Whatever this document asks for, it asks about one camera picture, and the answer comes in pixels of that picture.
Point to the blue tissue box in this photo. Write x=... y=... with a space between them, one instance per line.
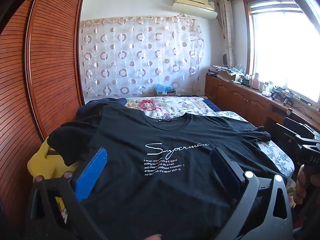
x=163 y=88

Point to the wall air conditioner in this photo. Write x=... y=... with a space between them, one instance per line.
x=192 y=2

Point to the wooden-framed window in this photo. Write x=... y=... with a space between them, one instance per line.
x=282 y=55

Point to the floral blanket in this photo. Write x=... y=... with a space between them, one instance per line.
x=160 y=106

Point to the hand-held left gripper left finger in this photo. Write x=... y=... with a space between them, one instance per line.
x=92 y=172

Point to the navy blue cloth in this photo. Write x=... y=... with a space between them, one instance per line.
x=92 y=105

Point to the yellow plush toy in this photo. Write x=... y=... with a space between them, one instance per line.
x=42 y=162

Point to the long wooden cabinet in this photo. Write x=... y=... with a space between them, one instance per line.
x=240 y=97

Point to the person's right hand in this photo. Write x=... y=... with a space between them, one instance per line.
x=302 y=187

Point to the black handheld tool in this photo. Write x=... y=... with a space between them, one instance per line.
x=277 y=92
x=288 y=98

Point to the white plastic container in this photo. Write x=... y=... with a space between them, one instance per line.
x=266 y=88

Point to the black chair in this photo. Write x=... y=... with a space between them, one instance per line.
x=285 y=135

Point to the black flat box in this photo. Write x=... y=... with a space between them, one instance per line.
x=187 y=95

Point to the white plastic bottle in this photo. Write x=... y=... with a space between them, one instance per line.
x=255 y=81

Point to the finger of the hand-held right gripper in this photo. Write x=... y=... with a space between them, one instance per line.
x=312 y=130
x=308 y=141

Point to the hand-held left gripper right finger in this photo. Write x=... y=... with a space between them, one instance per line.
x=225 y=165

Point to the black t-shirt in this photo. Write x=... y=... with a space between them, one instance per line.
x=162 y=180

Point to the blue floral bed sheet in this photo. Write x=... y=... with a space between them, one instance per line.
x=280 y=160

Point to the small desk fan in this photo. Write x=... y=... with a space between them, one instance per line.
x=226 y=60

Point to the pile of papers and packets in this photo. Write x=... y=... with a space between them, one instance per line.
x=225 y=72

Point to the white window curtain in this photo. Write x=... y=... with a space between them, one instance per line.
x=228 y=30

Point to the circle-patterned sheer curtain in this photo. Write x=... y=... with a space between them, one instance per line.
x=140 y=55

